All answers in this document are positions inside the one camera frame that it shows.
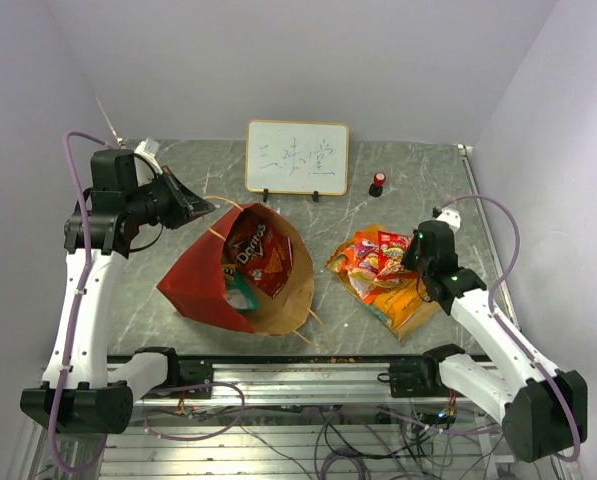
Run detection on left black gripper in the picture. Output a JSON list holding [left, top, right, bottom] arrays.
[[126, 165, 215, 229]]

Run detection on orange kettle chips bag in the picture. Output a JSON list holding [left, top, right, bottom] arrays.
[[350, 224, 438, 341]]

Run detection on pink yellow snack bag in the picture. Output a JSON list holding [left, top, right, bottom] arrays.
[[348, 232, 393, 299]]

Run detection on red paper bag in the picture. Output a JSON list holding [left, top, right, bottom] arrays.
[[157, 201, 332, 349]]

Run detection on green white snack pack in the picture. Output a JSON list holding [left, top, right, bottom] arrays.
[[225, 272, 259, 312]]

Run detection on red doritos chips bag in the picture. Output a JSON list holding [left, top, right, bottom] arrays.
[[225, 210, 293, 298]]

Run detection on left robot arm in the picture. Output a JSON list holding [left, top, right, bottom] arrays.
[[20, 149, 215, 434]]

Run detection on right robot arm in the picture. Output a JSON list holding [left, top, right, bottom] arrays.
[[402, 213, 588, 463]]

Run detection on red snack pack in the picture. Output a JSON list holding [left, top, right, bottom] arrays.
[[375, 231, 413, 288]]

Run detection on yellow candy pack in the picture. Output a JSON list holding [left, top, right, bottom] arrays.
[[221, 263, 236, 285]]

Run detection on orange snack pack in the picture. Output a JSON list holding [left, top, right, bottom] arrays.
[[325, 239, 371, 276]]

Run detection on red black stamp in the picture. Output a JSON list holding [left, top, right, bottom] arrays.
[[368, 172, 387, 198]]

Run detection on small whiteboard with stand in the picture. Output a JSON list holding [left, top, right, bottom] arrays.
[[245, 120, 350, 196]]

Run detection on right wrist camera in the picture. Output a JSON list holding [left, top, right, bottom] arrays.
[[432, 207, 462, 233]]

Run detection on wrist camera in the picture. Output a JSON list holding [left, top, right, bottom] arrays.
[[134, 138, 162, 174], [432, 207, 462, 233]]

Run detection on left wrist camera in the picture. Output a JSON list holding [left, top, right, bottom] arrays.
[[134, 138, 162, 174]]

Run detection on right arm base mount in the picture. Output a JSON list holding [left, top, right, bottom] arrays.
[[377, 356, 449, 399]]

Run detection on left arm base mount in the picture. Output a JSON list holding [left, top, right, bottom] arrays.
[[180, 360, 214, 400]]

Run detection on loose wires under table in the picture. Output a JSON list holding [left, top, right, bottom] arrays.
[[142, 387, 519, 480]]

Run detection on aluminium rail frame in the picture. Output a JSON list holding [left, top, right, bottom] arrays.
[[12, 355, 581, 479]]

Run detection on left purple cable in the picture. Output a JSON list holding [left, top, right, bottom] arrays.
[[47, 131, 129, 474]]

